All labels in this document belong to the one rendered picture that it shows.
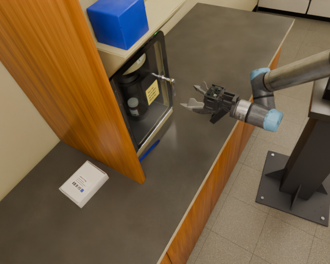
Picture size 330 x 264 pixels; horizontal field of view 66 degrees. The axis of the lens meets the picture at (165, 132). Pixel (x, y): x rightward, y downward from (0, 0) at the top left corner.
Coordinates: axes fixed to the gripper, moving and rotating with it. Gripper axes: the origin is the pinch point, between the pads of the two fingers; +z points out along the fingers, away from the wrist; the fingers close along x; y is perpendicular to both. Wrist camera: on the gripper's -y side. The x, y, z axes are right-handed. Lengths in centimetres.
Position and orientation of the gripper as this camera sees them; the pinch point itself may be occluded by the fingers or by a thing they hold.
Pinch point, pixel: (188, 96)
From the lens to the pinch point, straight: 103.2
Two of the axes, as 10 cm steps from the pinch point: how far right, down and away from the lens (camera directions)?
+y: -1.2, -6.1, -7.8
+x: -5.2, 7.1, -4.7
